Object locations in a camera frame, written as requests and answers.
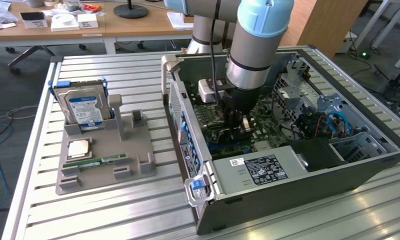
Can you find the white and red label card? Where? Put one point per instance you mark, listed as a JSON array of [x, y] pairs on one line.
[[3, 26]]

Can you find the clear plastic bag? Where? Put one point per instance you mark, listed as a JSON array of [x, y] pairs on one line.
[[0, 12]]

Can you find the silver disk bay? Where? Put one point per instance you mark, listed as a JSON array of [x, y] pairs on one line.
[[354, 150]]

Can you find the black open PC case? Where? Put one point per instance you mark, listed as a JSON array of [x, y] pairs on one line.
[[287, 205]]

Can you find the wooden office desk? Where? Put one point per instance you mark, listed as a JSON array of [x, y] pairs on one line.
[[134, 27], [36, 35]]

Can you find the wooden cabinet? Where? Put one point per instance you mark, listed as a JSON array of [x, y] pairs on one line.
[[320, 25]]

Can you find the black round lamp base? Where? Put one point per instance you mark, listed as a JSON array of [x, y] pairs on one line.
[[130, 12]]

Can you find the copper-topped CPU chip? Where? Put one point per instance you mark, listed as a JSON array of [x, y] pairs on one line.
[[79, 148]]

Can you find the hard disk in blue carrier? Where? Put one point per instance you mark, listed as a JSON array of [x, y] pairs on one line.
[[83, 107]]

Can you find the blue case release latch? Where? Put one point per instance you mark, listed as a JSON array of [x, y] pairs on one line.
[[196, 185]]

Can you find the grey plastic parts rack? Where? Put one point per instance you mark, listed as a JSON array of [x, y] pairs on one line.
[[114, 150]]

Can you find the white box with black top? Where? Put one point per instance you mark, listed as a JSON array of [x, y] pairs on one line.
[[35, 23]]

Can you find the device with green light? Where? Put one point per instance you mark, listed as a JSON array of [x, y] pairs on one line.
[[364, 54]]

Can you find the plain white box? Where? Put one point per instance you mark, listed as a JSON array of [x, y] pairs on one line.
[[87, 22]]

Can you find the black tripod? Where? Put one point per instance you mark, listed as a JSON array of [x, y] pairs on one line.
[[396, 80]]

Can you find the grey cup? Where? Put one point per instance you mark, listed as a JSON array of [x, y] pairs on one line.
[[35, 3]]

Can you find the silver power supply unit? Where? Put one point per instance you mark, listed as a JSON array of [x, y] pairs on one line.
[[234, 175]]

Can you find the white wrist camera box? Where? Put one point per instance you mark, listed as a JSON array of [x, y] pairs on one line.
[[207, 92]]

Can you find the beige tape roll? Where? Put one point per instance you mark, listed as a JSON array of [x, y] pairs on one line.
[[50, 2]]

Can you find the blue expansion slot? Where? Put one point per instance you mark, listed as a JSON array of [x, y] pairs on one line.
[[227, 148]]

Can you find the black chair base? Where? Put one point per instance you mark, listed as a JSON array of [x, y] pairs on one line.
[[30, 52]]

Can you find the green RAM stick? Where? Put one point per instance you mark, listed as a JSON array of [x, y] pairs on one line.
[[214, 128], [90, 162]]

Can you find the green motherboard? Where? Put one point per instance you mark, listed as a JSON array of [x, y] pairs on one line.
[[270, 125]]

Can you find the red small packet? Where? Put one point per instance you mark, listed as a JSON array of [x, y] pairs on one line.
[[91, 8]]

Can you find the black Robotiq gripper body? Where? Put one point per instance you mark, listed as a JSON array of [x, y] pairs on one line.
[[242, 100]]

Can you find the stack of white papers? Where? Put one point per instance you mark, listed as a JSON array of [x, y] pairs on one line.
[[176, 22]]

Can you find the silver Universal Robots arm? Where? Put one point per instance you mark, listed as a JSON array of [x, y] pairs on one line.
[[254, 50]]

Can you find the silver perforated drive cage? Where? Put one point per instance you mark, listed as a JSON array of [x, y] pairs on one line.
[[290, 100]]

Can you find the CPU socket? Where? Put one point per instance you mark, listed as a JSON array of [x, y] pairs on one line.
[[218, 115]]

